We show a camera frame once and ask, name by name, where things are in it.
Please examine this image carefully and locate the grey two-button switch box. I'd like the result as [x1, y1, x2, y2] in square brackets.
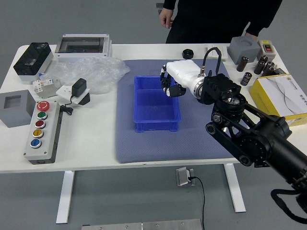
[257, 39, 276, 61]

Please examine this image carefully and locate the person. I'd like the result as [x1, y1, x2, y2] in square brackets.
[163, 0, 283, 44]

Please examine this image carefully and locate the black power adapter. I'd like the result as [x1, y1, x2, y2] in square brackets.
[70, 78, 87, 99]

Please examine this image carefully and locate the yellow white cardboard box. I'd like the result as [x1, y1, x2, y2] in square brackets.
[249, 74, 307, 127]

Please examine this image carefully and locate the black adapter cord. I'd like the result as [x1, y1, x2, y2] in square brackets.
[59, 95, 75, 116]

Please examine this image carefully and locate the white table leg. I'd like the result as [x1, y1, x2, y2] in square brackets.
[224, 163, 247, 213]
[56, 170, 75, 225]

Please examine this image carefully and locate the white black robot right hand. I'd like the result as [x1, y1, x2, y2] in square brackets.
[160, 59, 204, 98]

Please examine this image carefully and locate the grey block with round recess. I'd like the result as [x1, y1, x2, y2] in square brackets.
[227, 36, 261, 65]

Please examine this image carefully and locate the white wall socket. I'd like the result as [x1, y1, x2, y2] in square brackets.
[55, 84, 91, 105]

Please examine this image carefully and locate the large metal plate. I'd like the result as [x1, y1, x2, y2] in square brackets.
[81, 218, 203, 230]

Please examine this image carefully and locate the dark cylindrical capacitor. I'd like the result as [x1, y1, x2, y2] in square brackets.
[240, 71, 252, 86]

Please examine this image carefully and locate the grey-blue mat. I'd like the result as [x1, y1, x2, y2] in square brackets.
[115, 58, 253, 164]

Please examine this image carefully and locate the grey cube with square recess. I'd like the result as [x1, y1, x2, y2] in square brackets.
[0, 90, 36, 129]

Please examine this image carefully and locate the clear-lid distribution box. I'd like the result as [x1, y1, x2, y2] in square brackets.
[54, 34, 113, 58]

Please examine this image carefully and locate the white wall switch panel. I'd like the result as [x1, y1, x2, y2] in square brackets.
[206, 45, 228, 59]

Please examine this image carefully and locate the black-lid enclosure box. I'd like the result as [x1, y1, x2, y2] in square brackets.
[12, 42, 54, 82]

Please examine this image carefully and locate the five-button control box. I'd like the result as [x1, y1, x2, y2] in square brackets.
[23, 100, 63, 165]

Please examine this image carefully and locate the clear plastic bag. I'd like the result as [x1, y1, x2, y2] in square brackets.
[42, 56, 130, 95]

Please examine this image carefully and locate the person's right hand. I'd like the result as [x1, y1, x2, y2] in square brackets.
[160, 8, 174, 29]

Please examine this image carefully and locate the blue plastic box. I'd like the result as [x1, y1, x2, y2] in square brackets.
[133, 75, 182, 133]

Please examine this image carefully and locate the black floor cable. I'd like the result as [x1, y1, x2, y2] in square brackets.
[188, 176, 206, 230]

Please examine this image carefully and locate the metal floor socket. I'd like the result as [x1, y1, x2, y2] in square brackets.
[176, 167, 195, 187]

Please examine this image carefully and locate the white circuit breaker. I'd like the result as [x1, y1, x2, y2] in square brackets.
[32, 78, 63, 99]

